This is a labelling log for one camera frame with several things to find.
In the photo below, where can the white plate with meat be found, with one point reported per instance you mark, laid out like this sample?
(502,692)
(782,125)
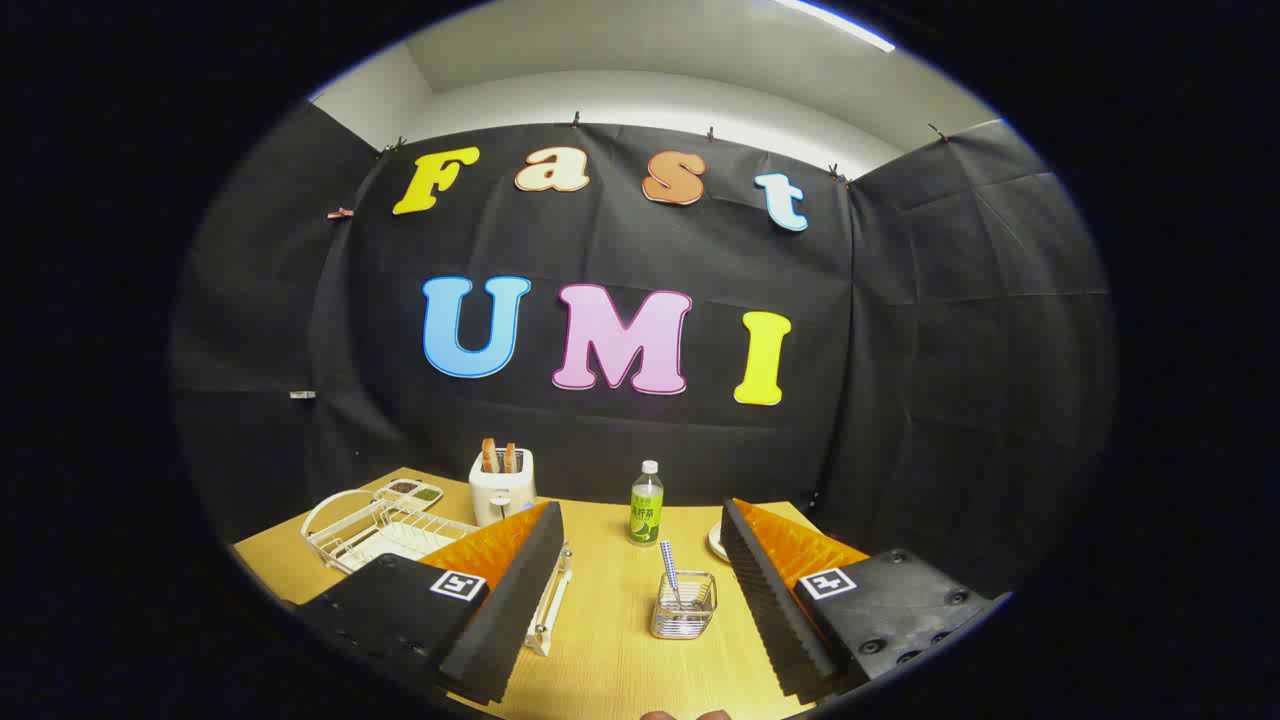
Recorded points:
(716,542)

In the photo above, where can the green label drink bottle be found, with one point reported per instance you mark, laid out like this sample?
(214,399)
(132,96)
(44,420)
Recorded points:
(646,510)

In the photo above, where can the black backdrop cloth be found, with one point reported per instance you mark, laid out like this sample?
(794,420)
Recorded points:
(620,440)

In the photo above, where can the white divided seasoning tray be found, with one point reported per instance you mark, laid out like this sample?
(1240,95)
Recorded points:
(405,492)

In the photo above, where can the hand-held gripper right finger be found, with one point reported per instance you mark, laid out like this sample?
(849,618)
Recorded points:
(770,600)

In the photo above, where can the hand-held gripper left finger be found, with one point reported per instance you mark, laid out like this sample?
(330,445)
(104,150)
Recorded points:
(520,600)

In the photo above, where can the white toaster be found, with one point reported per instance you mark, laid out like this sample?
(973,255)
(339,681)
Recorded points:
(500,495)

